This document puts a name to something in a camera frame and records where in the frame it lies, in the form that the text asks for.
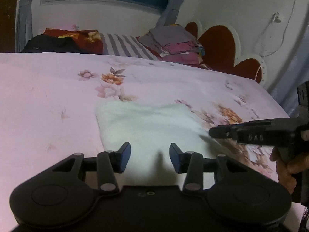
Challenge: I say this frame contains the pale green knit sweater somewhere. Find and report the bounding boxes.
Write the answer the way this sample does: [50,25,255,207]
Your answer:
[95,101,218,187]

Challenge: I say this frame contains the grey curtain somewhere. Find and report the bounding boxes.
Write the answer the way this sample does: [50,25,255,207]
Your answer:
[154,0,194,28]
[15,0,32,52]

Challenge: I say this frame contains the striped grey white pillow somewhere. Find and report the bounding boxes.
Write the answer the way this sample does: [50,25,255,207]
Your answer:
[101,33,159,61]

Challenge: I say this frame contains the black garment on bed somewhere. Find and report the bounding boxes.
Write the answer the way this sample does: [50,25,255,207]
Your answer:
[21,35,84,53]

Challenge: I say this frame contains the person's right hand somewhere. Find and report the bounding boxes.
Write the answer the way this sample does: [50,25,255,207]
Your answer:
[270,147,308,194]

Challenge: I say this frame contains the right grey curtain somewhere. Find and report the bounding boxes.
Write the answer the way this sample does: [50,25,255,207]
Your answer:
[154,0,194,28]

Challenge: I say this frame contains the pink floral bed sheet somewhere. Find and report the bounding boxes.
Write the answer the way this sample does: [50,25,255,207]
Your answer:
[1,52,286,231]

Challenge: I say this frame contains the red white scalloped headboard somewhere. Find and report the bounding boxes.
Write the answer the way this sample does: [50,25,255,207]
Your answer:
[185,21,268,86]

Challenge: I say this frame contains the red floral blanket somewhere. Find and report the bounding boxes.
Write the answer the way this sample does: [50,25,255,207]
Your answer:
[43,28,104,55]

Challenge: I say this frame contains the white charging cable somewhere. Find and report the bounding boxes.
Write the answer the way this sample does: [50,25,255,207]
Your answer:
[253,0,299,81]

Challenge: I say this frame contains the left grey curtain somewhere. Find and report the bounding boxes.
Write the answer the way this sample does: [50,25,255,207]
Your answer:
[15,0,32,52]

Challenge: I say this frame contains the white wall charger plug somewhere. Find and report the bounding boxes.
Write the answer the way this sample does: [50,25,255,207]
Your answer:
[272,12,283,24]

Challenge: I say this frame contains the stack of folded clothes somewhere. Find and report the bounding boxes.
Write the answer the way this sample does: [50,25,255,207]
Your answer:
[137,24,205,68]

